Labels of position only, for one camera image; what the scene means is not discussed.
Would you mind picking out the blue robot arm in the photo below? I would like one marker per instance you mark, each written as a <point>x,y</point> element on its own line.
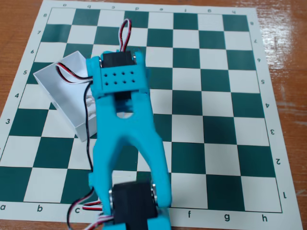
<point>108,134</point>

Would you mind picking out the white open cardboard box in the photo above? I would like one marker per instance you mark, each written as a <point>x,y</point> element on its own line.
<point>48,79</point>

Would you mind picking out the green white chessboard mat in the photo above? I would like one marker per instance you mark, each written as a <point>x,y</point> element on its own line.
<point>216,107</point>

